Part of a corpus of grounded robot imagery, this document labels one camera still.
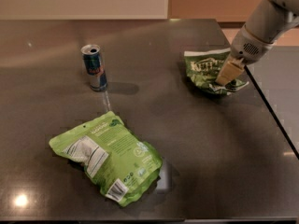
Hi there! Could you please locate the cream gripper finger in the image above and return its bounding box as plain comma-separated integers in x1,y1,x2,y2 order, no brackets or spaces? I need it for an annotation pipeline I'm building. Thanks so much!
216,55,244,86

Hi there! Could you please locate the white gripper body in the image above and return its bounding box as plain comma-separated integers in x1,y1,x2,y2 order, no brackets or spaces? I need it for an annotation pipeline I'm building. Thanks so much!
231,25,275,65

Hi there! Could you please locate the light green rice chip bag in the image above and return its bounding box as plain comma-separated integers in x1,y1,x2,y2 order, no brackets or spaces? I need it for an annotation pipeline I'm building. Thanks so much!
50,111,163,207

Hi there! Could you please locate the green jalapeno Kettle chip bag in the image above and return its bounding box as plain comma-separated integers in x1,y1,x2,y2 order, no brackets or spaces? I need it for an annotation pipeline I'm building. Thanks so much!
184,49,249,96

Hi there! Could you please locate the blue silver energy drink can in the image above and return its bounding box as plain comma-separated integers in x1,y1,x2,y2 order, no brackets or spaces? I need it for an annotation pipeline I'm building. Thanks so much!
81,44,107,91

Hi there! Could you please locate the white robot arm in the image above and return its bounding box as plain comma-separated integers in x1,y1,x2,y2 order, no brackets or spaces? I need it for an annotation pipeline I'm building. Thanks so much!
216,0,299,86

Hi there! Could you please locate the grey side table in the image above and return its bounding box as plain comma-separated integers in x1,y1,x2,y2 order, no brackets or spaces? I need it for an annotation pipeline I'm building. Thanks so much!
247,46,299,155

